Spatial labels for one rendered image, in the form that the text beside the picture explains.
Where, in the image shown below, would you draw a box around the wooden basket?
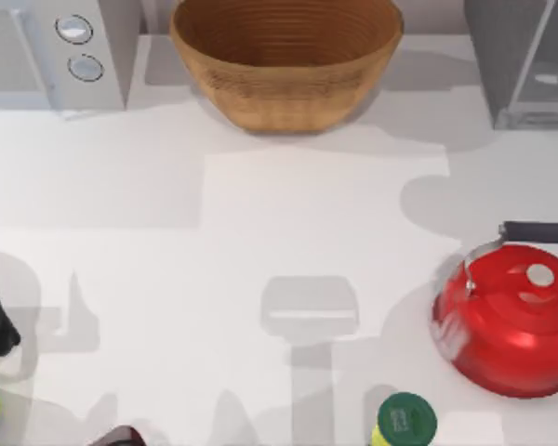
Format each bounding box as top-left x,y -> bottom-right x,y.
168,0 -> 405,136

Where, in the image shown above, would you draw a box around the green-capped yellow bottle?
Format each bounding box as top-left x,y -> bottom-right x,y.
369,392 -> 439,446

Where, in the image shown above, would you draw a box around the microwave knob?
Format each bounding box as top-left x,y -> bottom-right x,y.
67,53 -> 106,83
54,14 -> 95,46

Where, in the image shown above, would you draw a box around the red kettle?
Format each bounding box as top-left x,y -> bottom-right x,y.
430,220 -> 558,399

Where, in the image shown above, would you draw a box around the dark red object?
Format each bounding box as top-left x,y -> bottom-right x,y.
86,424 -> 146,446

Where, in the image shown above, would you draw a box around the pale microwave oven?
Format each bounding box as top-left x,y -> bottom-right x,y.
0,0 -> 143,121

